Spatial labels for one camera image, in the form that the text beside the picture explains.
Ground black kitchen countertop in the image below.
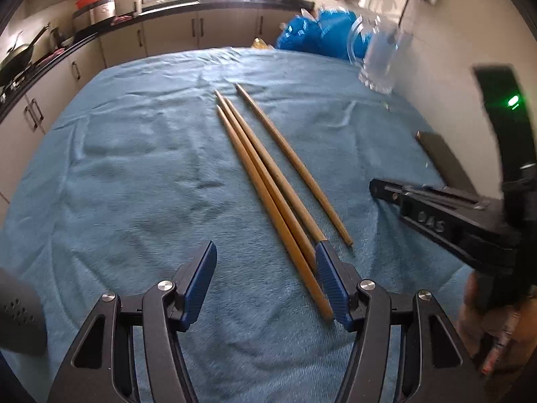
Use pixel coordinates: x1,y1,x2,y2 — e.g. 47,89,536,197
0,0,315,114

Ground grey perforated plastic object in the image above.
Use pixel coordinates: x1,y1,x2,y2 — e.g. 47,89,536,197
0,266,49,357

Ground steel pot with red lid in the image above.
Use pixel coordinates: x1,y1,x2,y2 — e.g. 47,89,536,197
75,0,116,26

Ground white base cabinets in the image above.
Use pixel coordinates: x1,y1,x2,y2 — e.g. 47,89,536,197
0,6,311,206

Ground clear glass mug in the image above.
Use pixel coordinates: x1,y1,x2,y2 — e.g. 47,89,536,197
346,14,414,95

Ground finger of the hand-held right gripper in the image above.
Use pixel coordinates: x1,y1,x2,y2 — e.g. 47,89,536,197
369,178,491,211

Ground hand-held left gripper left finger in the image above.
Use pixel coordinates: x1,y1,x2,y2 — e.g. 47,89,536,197
47,241,218,403

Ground single wooden chopstick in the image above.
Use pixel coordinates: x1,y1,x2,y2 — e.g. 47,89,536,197
234,83,354,248
215,105,335,322
214,89,326,269

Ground blue tablecloth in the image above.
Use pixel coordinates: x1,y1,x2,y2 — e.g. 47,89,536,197
0,47,483,403

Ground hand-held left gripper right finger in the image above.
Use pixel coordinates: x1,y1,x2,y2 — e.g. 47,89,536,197
314,241,483,403

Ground gas stove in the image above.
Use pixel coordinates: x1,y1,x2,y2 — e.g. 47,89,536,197
0,63,43,101

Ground black wok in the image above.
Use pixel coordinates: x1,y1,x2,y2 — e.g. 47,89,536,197
0,23,51,87

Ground person's right hand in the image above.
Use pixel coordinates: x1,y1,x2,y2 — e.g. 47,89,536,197
455,269,537,383

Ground blue plastic bag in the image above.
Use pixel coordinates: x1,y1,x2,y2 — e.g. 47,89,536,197
275,7,370,61

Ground black phone in clear case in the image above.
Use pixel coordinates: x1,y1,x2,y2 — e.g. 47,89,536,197
415,131,477,189

